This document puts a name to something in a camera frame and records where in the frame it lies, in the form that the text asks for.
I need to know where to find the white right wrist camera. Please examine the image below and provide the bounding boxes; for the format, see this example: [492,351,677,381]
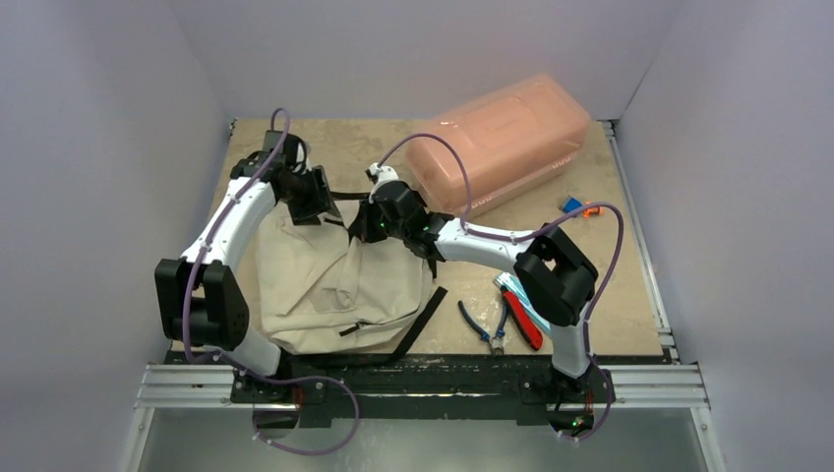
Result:
[366,162,399,185]

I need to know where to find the blue handled pliers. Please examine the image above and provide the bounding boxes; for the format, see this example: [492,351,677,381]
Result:
[456,299,510,356]

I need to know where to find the teal pencil pack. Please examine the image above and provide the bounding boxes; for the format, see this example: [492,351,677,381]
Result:
[494,272,551,337]

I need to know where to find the beige canvas backpack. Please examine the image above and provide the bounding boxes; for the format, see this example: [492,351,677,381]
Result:
[254,201,445,355]

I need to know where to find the red handled cutter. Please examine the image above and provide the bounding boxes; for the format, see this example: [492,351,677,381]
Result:
[500,286,544,351]

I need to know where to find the translucent pink plastic box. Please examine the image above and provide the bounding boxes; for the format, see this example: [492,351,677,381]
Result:
[405,74,591,217]

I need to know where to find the aluminium frame rail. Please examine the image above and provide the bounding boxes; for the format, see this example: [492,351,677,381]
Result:
[601,120,709,409]

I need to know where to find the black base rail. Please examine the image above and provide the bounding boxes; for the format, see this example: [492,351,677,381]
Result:
[162,351,617,428]

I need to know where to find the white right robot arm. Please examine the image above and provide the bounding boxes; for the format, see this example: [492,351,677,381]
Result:
[348,180,599,400]

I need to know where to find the orange blue small item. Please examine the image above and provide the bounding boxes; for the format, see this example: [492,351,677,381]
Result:
[560,197,605,218]

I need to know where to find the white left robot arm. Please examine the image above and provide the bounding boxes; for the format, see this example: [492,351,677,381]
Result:
[154,130,338,402]

